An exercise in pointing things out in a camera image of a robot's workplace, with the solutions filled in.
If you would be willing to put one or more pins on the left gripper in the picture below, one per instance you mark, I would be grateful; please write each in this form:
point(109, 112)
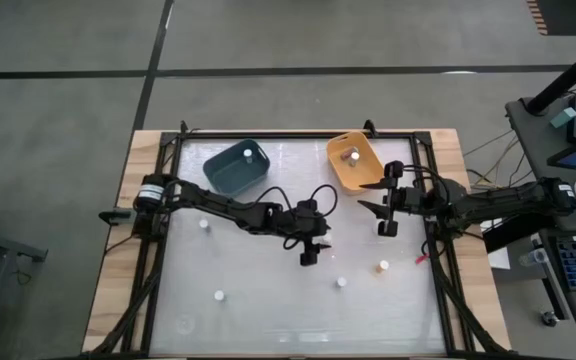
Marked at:
point(302, 225)

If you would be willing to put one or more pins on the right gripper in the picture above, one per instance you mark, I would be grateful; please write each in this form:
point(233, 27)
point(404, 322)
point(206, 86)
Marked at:
point(405, 200)

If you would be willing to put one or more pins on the small clear bottle white cap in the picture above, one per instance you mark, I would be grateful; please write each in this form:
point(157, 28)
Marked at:
point(354, 157)

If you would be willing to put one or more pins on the clear medicine bottle pink pills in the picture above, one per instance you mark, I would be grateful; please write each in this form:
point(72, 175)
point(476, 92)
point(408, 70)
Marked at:
point(347, 153)

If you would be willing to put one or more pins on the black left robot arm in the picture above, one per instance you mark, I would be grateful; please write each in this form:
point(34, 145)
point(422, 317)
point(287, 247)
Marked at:
point(218, 202)

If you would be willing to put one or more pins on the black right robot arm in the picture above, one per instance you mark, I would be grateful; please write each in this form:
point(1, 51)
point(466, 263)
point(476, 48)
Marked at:
point(493, 202)

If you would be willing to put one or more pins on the yellow plastic bin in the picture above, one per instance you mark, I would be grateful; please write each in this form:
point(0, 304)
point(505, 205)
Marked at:
point(363, 175)

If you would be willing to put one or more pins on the orange medicine bottle white cap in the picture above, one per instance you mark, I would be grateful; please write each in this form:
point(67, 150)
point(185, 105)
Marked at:
point(383, 265)

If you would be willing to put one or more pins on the teal plastic bin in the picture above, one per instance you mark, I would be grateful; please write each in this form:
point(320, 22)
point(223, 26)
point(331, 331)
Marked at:
point(233, 175)

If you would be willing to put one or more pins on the red clip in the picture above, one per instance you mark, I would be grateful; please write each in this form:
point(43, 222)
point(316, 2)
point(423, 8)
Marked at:
point(422, 258)

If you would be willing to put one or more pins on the white paper sheet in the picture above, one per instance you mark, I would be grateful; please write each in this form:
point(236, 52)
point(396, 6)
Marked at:
point(499, 256)

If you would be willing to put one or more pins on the clear plastic cup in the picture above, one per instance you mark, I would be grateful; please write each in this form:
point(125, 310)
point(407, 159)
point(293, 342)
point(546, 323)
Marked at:
point(533, 257)

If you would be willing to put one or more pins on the dark grey equipment cart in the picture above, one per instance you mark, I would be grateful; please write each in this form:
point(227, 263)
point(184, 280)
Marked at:
point(533, 140)

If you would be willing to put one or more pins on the small teal box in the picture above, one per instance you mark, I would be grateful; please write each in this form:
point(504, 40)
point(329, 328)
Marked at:
point(563, 117)

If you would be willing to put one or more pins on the cart caster wheel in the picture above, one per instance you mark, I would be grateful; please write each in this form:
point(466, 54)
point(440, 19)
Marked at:
point(549, 318)

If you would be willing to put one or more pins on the dark hazard-striped floor mat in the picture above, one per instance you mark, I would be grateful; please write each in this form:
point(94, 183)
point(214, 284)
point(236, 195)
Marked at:
point(565, 17)

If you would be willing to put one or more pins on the grey metal shelf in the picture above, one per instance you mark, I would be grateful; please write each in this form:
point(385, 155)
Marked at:
point(3, 242)

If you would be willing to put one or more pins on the black aluminium table frame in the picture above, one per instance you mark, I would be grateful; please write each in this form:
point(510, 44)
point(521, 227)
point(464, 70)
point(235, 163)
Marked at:
point(298, 135)

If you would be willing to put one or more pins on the black table-level camera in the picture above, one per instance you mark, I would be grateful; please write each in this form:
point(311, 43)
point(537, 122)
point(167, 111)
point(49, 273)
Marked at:
point(115, 216)

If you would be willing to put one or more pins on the black camera stand pole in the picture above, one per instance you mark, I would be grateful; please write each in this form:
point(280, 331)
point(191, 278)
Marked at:
point(568, 77)

